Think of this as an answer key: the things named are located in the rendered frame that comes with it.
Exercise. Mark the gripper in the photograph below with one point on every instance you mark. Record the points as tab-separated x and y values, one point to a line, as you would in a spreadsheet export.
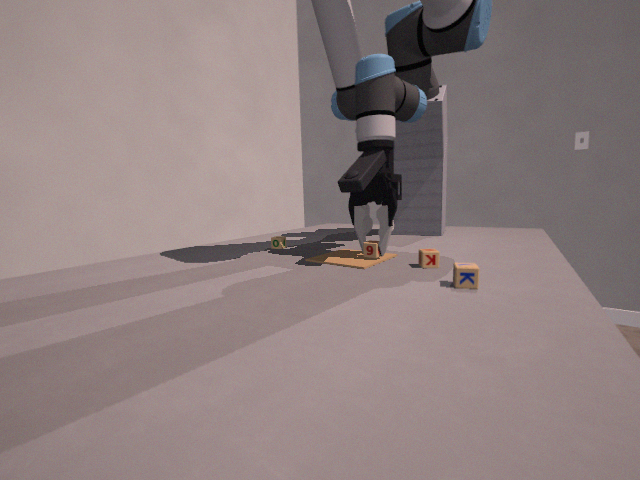
378	192

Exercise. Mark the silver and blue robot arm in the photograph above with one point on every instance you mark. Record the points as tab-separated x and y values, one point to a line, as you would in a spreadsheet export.
371	87

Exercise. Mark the tan flat mat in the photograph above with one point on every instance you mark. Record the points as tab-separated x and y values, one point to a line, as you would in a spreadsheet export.
349	258

